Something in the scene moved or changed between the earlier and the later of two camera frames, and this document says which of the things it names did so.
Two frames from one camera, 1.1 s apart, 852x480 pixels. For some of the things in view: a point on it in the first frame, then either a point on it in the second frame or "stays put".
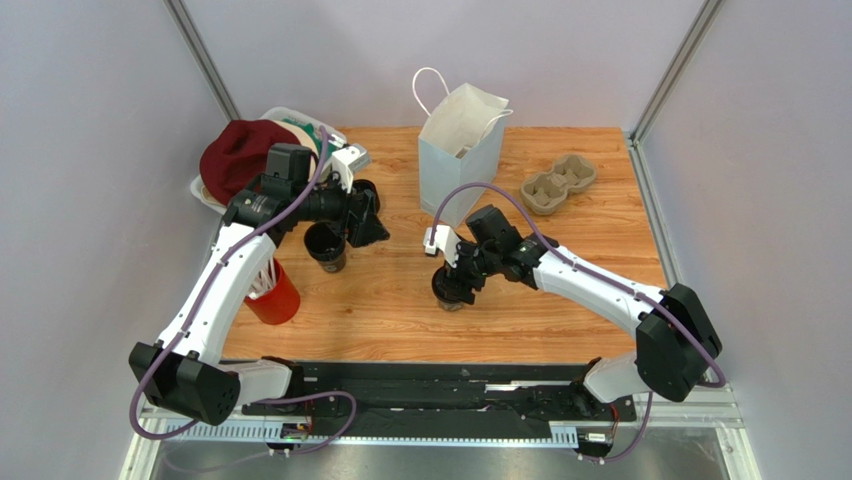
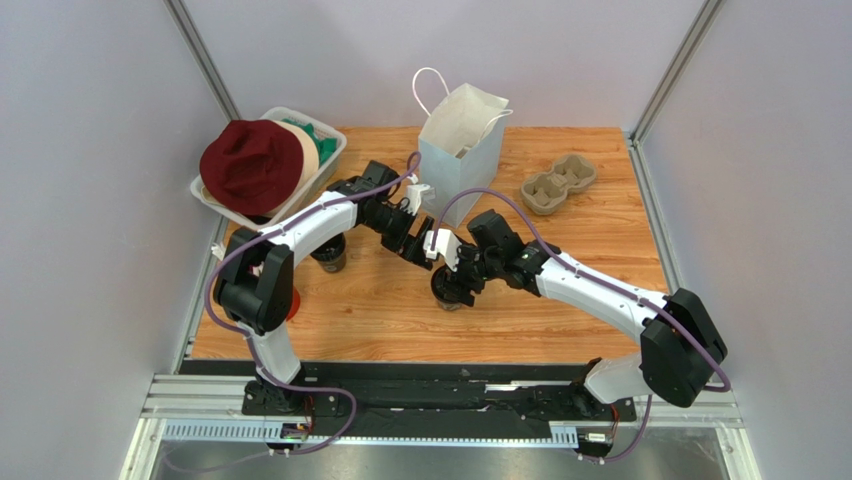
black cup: [324, 242] stays put
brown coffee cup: [450, 306] stays put
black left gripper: [362, 226] -> [414, 247]
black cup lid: [443, 287] stays put
